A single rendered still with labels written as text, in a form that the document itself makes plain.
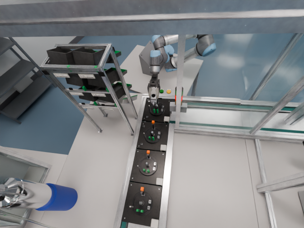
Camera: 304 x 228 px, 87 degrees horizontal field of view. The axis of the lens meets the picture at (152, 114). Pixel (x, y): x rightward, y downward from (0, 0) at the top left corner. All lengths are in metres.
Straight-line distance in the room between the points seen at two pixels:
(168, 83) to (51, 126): 2.13
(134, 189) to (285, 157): 1.16
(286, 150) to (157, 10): 1.54
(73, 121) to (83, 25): 2.73
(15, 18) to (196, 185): 1.28
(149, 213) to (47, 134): 2.30
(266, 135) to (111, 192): 1.27
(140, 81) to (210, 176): 1.17
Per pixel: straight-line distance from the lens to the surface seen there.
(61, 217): 1.55
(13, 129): 3.59
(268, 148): 1.59
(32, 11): 0.30
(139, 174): 1.25
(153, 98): 1.27
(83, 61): 0.95
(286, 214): 1.51
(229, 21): 0.23
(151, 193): 1.22
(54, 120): 3.18
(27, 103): 3.53
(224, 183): 1.38
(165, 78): 1.82
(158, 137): 1.28
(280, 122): 1.68
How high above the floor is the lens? 2.18
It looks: 58 degrees down
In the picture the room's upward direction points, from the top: 12 degrees counter-clockwise
